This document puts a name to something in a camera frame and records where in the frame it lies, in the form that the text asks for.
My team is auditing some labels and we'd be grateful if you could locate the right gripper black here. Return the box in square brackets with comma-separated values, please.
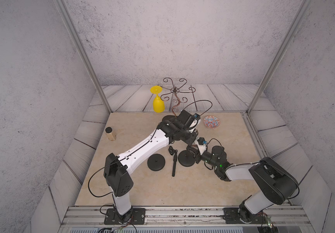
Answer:
[187, 145, 219, 170]

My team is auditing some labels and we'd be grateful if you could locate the black round stand base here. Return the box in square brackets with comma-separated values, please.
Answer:
[178, 150, 195, 167]

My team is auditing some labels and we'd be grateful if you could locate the black microphone stand pole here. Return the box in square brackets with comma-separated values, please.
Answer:
[186, 137, 207, 155]

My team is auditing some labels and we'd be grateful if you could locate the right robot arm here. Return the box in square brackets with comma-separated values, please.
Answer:
[187, 144, 299, 224]

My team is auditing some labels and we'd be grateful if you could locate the dark oval stand base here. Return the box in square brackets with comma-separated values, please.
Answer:
[162, 115, 176, 124]

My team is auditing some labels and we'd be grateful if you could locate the spare black microphone pole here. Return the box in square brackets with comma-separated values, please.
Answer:
[168, 146, 178, 177]

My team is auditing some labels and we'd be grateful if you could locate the yellow plastic goblet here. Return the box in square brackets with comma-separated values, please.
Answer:
[150, 85, 165, 113]

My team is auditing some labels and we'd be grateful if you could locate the red blue patterned bowl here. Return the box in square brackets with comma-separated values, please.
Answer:
[204, 116, 220, 129]

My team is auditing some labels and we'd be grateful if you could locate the spice jar black lid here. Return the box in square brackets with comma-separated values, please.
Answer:
[105, 127, 116, 141]

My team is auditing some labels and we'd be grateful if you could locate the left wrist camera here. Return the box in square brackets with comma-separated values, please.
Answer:
[188, 113, 200, 130]

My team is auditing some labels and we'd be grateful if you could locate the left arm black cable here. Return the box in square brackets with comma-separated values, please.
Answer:
[87, 163, 116, 199]

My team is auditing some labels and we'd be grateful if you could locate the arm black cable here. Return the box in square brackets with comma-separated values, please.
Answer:
[87, 163, 116, 199]
[286, 171, 300, 200]

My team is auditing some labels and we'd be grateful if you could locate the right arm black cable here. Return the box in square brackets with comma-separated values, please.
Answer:
[286, 171, 300, 200]

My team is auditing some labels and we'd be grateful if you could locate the aluminium front rail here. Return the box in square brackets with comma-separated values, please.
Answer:
[60, 205, 315, 233]

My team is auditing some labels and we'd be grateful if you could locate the aluminium left corner post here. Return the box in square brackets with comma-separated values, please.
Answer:
[54, 0, 113, 113]

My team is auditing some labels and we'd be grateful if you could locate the aluminium corner post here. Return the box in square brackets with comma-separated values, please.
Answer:
[54, 0, 113, 113]
[246, 0, 313, 115]

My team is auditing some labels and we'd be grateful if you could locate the aluminium right corner post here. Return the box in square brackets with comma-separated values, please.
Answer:
[246, 0, 313, 115]

